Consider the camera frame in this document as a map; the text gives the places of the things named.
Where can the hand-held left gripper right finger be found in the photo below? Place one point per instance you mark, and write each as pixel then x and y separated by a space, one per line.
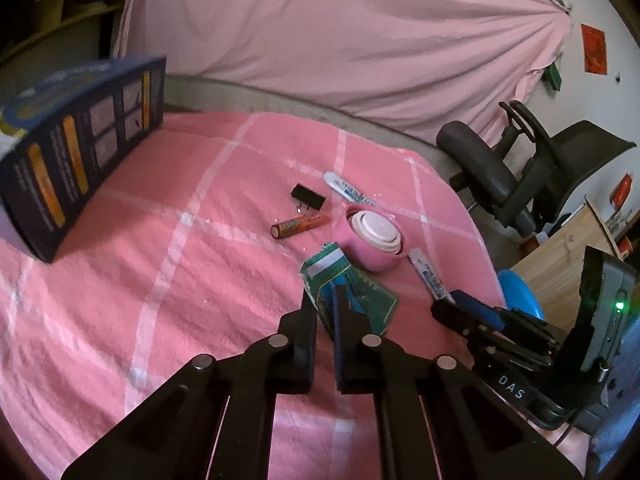
pixel 341 345

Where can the blue plastic bucket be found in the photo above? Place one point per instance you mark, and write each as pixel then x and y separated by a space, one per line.
pixel 520 290

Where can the red wall hanging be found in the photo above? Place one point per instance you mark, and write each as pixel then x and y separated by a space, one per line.
pixel 621 190

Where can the pink checkered tablecloth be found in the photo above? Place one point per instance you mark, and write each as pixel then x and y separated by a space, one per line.
pixel 175 285

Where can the red cup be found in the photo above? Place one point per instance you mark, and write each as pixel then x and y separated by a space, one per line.
pixel 625 249

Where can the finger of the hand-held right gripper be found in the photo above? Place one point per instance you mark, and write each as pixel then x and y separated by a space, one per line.
pixel 475 305
pixel 450 316

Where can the red wall poster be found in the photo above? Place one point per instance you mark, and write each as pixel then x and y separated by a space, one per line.
pixel 593 50

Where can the green hanging pouch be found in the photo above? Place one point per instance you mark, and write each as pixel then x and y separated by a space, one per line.
pixel 552 77

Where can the wooden cabinet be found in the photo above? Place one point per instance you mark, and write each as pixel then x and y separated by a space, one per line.
pixel 555 260

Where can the pink round container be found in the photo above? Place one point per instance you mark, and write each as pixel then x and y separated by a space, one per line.
pixel 365 255

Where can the green packet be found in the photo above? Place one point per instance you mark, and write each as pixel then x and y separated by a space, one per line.
pixel 370 300

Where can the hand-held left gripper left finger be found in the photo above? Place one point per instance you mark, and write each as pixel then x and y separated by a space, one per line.
pixel 302 355

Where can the black binder clip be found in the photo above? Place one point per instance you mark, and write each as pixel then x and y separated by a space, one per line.
pixel 310 195

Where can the pink hanging sheet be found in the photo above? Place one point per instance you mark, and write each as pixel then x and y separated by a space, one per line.
pixel 325 35

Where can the white marker pen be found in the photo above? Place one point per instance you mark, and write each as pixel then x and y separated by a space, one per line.
pixel 425 272
pixel 345 189

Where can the dark blue cardboard box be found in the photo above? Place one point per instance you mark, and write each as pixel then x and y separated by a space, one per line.
pixel 75 160

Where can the black office chair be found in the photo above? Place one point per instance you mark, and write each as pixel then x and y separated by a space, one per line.
pixel 480 160

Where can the orange battery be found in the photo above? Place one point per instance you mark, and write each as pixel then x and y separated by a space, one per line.
pixel 297 224

